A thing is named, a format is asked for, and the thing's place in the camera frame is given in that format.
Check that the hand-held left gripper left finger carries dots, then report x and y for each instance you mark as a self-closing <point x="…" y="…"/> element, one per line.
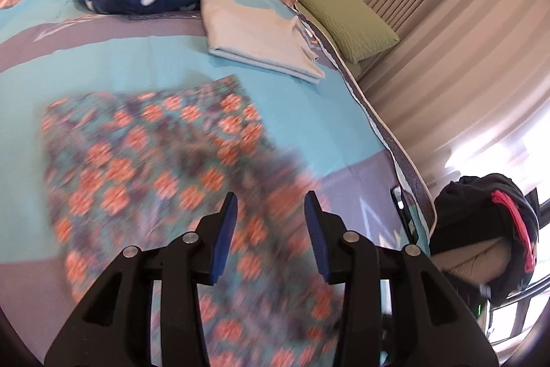
<point x="223" y="233"/>

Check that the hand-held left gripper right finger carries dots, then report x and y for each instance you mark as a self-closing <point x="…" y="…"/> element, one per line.
<point x="318" y="229"/>

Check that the floral patterned small cloth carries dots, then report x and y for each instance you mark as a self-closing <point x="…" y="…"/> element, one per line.
<point x="142" y="160"/>

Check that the black phone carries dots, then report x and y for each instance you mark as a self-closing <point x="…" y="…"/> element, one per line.
<point x="404" y="212"/>

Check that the black bag with pink trim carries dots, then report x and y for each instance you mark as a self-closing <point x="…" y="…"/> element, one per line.
<point x="472" y="212"/>

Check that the folded white cloth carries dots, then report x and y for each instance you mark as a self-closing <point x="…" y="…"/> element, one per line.
<point x="253" y="31"/>

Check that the ribbed green pillow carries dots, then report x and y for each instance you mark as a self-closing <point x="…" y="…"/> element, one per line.
<point x="348" y="21"/>

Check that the beige striped curtain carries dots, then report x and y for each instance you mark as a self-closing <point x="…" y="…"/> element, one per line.
<point x="464" y="49"/>

